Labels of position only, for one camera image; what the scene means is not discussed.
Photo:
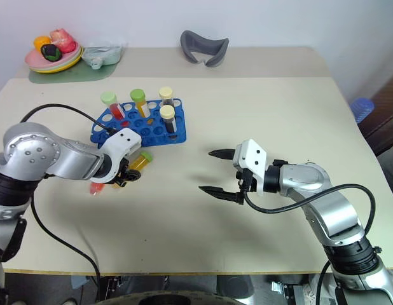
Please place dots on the orange toy fruit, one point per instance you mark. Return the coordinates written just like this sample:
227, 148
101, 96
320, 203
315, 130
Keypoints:
41, 42

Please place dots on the pink plate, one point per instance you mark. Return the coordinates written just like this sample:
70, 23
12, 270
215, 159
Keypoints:
34, 58

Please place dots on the stacked plates with toy food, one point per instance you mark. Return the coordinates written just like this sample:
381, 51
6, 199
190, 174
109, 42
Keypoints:
74, 60

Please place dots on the green-capped red liquid tube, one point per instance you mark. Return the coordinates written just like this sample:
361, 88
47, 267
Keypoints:
115, 108

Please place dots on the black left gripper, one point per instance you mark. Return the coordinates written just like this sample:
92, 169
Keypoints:
121, 168

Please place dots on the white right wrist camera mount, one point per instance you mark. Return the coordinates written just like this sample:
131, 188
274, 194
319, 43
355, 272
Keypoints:
255, 152

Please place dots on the cream-capped dark liquid tube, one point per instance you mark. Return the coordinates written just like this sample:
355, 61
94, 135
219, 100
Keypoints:
166, 94
168, 119

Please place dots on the pink toy apple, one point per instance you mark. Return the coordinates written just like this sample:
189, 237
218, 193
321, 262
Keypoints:
64, 39

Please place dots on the grey cloth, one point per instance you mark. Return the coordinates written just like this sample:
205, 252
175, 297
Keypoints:
390, 174

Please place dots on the grey foam face pad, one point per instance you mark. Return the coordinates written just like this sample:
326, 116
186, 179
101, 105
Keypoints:
190, 44

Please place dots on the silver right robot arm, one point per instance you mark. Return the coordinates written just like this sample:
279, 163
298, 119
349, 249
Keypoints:
330, 203

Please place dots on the green table mat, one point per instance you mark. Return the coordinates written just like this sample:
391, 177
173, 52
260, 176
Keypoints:
88, 75

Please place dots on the blue test tube rack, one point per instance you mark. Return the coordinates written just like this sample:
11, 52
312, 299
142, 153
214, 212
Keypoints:
152, 131

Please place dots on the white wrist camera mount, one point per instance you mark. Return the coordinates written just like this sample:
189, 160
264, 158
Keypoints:
121, 139
255, 152

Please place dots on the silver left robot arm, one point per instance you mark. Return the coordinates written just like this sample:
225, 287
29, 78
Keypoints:
56, 155

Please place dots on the green-capped yellow liquid tube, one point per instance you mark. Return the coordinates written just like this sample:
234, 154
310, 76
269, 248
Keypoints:
140, 161
140, 101

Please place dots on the yellow plate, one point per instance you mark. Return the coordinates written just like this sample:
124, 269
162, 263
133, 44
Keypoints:
56, 70

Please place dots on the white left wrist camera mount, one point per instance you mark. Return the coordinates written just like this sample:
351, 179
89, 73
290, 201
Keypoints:
121, 139

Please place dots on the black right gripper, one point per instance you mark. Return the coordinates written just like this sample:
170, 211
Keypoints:
247, 182

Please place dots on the brown wooden furniture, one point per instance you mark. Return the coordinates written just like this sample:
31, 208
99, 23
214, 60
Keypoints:
385, 111

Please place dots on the clear plastic bag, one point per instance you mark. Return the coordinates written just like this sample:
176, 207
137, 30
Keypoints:
104, 54

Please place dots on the dark round disc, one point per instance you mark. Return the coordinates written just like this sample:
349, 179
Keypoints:
234, 286

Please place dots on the blue ribbed container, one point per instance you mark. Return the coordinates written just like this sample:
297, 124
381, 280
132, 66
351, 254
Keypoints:
362, 109

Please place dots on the black and green toy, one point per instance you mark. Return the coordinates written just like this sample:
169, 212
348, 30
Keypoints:
51, 52

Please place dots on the red liquid test tube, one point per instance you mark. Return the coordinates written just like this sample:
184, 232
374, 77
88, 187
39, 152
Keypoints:
96, 188

